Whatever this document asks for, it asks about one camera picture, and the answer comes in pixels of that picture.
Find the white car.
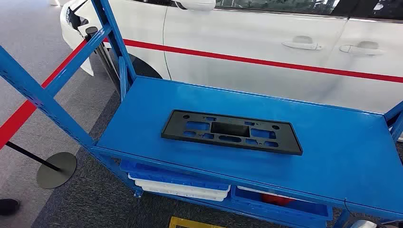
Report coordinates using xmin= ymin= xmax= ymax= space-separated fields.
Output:
xmin=59 ymin=0 xmax=403 ymax=114

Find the white plastic bin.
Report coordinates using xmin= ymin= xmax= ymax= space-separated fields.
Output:
xmin=237 ymin=185 xmax=297 ymax=200
xmin=128 ymin=174 xmax=230 ymax=202

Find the black plastic plate bracket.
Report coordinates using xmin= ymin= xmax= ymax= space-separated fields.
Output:
xmin=161 ymin=109 xmax=304 ymax=156

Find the red part in bin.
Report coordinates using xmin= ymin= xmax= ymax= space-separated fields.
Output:
xmin=262 ymin=193 xmax=295 ymax=208

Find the black stanchion post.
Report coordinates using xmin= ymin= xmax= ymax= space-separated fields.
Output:
xmin=85 ymin=26 xmax=122 ymax=95

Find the black stanchion with round base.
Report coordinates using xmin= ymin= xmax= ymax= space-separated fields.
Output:
xmin=5 ymin=141 xmax=77 ymax=190

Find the black shoe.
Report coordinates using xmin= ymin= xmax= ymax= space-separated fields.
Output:
xmin=0 ymin=198 xmax=20 ymax=217

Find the black camera cable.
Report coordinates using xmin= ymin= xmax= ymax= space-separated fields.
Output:
xmin=343 ymin=197 xmax=388 ymax=226

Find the blue metal shelf rack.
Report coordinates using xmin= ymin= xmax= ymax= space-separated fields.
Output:
xmin=0 ymin=0 xmax=403 ymax=228

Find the red barrier belt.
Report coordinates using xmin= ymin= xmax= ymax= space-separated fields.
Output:
xmin=0 ymin=39 xmax=88 ymax=149
xmin=103 ymin=37 xmax=403 ymax=84

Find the blue plastic bin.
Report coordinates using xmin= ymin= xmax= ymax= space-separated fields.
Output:
xmin=119 ymin=159 xmax=231 ymax=192
xmin=230 ymin=185 xmax=334 ymax=227

